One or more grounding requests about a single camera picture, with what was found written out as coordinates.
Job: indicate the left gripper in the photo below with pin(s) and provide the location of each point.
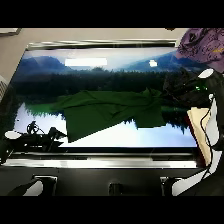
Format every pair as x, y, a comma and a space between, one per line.
56, 136

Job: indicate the dark green garment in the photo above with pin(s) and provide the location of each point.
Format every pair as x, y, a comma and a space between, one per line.
106, 111

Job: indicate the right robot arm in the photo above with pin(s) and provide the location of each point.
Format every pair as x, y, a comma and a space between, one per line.
213, 133

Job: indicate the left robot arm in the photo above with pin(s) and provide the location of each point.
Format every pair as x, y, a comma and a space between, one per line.
20, 141

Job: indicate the cream garment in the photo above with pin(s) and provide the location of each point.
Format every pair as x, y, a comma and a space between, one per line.
198, 130

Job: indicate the purple patterned garment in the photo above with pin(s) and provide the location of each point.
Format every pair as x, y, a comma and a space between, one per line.
203, 46

